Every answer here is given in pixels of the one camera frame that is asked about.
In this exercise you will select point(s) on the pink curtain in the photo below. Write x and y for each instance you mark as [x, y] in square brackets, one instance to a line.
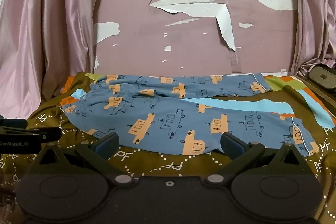
[47, 29]
[315, 16]

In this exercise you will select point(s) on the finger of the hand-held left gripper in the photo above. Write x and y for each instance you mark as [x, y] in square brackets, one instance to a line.
[44, 133]
[14, 123]

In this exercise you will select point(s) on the dark quilted bag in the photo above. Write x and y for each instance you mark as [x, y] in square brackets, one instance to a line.
[324, 77]

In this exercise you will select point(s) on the blue car print pants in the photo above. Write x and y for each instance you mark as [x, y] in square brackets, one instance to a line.
[170, 113]

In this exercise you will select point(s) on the brown printed blanket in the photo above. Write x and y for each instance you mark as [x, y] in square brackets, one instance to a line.
[157, 162]

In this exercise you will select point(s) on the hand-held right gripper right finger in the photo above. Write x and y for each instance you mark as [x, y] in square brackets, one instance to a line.
[232, 146]

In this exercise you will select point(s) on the wooden bed frame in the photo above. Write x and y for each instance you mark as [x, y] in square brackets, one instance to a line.
[317, 95]

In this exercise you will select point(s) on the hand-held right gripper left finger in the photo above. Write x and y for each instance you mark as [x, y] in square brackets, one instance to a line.
[107, 146]

